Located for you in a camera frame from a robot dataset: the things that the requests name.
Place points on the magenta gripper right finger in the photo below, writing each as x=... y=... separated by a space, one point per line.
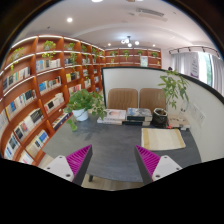
x=152 y=166

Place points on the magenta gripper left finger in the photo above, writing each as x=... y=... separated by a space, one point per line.
x=72 y=167

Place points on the right stack of dark books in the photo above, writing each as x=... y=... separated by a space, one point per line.
x=138 y=116

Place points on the left stack of books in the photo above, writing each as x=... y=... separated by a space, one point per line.
x=113 y=116

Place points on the potted green plant white pot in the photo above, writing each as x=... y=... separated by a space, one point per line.
x=80 y=103

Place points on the right tan chair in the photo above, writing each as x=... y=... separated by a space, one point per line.
x=152 y=98

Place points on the tan chair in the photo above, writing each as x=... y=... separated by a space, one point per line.
x=122 y=98
x=152 y=98

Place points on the left tan chair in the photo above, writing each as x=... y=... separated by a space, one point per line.
x=122 y=98

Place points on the tall plant in black pot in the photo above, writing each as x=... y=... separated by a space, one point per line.
x=175 y=87

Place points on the orange wooden bookshelf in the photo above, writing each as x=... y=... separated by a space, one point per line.
x=36 y=79

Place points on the white window curtain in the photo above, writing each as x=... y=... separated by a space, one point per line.
x=205 y=67

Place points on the ceiling chandelier lamp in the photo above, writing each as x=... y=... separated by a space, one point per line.
x=129 y=42

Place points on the books stack near wall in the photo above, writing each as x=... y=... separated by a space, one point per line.
x=176 y=121

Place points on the back wall orange shelf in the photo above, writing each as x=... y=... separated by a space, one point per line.
x=133 y=57

